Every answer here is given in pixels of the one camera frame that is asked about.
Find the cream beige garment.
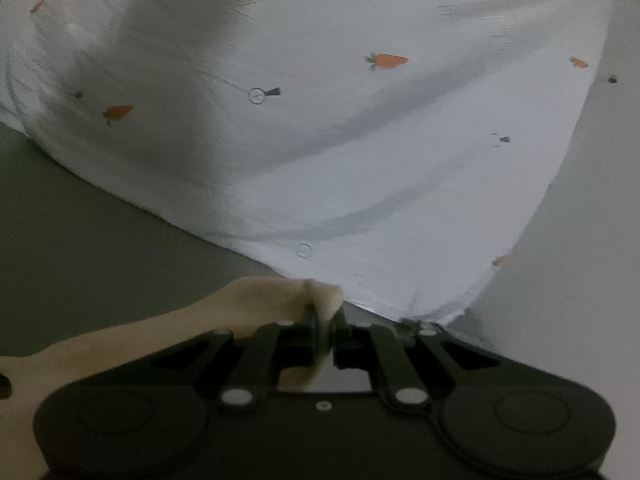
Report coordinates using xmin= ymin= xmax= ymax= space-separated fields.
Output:
xmin=1 ymin=276 xmax=344 ymax=479

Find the white carrot print bedsheet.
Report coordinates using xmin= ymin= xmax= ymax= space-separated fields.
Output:
xmin=1 ymin=0 xmax=613 ymax=318

